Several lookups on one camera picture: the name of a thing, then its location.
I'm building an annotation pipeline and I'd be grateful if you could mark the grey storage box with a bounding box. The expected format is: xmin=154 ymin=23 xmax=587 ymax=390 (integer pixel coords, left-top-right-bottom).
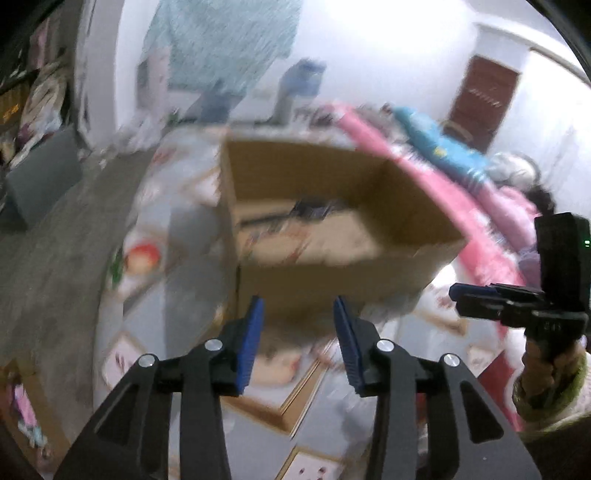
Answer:
xmin=4 ymin=124 xmax=84 ymax=227

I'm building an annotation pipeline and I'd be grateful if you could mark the person's right forearm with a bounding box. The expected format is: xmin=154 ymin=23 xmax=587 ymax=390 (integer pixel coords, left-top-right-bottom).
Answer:
xmin=510 ymin=355 xmax=591 ymax=435

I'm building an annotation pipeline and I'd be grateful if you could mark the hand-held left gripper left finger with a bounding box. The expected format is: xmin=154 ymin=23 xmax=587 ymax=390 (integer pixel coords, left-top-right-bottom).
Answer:
xmin=55 ymin=295 xmax=265 ymax=480

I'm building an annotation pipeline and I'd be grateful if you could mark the white wardrobe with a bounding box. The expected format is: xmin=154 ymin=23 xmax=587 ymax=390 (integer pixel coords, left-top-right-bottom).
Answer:
xmin=485 ymin=46 xmax=591 ymax=217

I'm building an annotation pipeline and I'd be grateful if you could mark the blue water dispenser bottle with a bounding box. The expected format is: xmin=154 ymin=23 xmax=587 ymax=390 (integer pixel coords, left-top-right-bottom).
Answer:
xmin=281 ymin=60 xmax=326 ymax=100

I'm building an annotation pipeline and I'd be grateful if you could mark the pink floral blanket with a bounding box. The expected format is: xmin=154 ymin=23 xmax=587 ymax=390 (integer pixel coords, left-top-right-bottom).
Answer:
xmin=318 ymin=104 xmax=539 ymax=333

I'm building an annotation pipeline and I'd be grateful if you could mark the wooden chair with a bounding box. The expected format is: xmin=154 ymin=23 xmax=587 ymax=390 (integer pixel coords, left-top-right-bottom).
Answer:
xmin=438 ymin=121 xmax=474 ymax=144

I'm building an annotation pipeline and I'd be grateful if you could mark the brown door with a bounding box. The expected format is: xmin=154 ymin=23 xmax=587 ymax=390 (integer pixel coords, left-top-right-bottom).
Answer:
xmin=448 ymin=54 xmax=520 ymax=153

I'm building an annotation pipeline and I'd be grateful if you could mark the teal floral hanging cloth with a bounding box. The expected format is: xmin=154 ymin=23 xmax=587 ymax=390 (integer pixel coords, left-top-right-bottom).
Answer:
xmin=143 ymin=0 xmax=301 ymax=95

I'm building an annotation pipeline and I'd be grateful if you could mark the blue patterned pillow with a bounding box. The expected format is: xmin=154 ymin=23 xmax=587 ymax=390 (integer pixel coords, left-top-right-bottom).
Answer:
xmin=392 ymin=106 xmax=490 ymax=181

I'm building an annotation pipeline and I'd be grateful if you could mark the white plastic bag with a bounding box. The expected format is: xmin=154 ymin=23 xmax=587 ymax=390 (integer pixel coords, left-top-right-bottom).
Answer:
xmin=120 ymin=111 xmax=162 ymax=148

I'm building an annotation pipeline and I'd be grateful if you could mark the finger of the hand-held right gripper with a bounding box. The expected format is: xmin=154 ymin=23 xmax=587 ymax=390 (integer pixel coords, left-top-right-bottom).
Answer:
xmin=455 ymin=298 xmax=507 ymax=320
xmin=449 ymin=282 xmax=544 ymax=301

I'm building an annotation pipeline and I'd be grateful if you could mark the pile of clothes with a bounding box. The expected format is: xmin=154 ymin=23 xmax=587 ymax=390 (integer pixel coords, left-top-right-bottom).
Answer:
xmin=0 ymin=18 xmax=75 ymax=162

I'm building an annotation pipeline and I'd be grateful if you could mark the fruit printed floor mat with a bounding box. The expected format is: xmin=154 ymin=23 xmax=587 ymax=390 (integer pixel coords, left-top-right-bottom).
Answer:
xmin=92 ymin=124 xmax=527 ymax=480

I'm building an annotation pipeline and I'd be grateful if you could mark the brown cardboard box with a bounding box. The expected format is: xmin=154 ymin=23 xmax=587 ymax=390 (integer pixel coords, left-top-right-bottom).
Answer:
xmin=219 ymin=138 xmax=467 ymax=333

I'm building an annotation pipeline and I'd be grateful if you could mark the person's right hand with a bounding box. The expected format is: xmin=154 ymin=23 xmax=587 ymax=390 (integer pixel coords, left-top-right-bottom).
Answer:
xmin=522 ymin=337 xmax=587 ymax=393

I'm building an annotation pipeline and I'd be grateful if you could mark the black pink smart watch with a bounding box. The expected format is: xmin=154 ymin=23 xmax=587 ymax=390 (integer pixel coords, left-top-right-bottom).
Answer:
xmin=238 ymin=196 xmax=356 ymax=227

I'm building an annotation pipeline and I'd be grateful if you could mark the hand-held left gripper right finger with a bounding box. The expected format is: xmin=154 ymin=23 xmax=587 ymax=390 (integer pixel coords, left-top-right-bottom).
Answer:
xmin=333 ymin=295 xmax=541 ymax=480

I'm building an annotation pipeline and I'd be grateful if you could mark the clear water jug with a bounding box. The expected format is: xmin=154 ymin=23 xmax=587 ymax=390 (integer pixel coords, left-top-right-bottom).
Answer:
xmin=198 ymin=78 xmax=236 ymax=123

